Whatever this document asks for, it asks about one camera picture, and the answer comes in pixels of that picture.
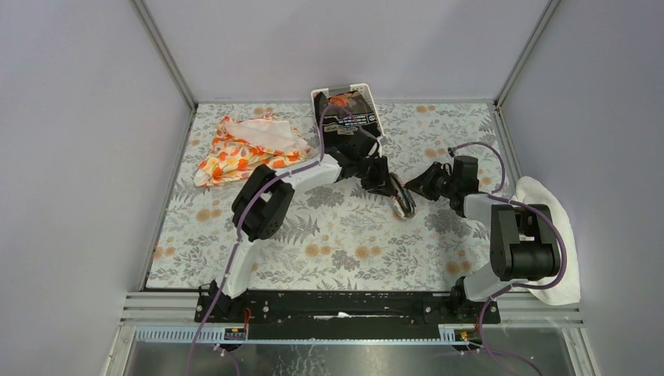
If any white perforated plastic basket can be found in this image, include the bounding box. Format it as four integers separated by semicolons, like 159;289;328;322
310;82;385;143

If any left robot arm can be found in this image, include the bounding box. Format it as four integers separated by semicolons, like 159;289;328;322
212;135;408;322

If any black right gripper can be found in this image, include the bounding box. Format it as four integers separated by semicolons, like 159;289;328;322
403;162;457;202

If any white towel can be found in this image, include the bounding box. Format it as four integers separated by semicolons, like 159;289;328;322
513;175;581;306

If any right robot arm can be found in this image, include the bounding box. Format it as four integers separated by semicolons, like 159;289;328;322
405;156;567;323

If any floral patterned tablecloth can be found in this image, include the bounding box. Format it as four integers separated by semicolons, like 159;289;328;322
145;103;511;291

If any black printed folded garment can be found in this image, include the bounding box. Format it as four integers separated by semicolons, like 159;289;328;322
313;90;382;151

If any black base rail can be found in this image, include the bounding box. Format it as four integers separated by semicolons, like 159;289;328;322
194;287;501;341

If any orange floral cloth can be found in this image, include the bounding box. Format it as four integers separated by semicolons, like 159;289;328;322
193;112;312;187

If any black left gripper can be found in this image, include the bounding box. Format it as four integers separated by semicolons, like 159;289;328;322
352;154;395;196

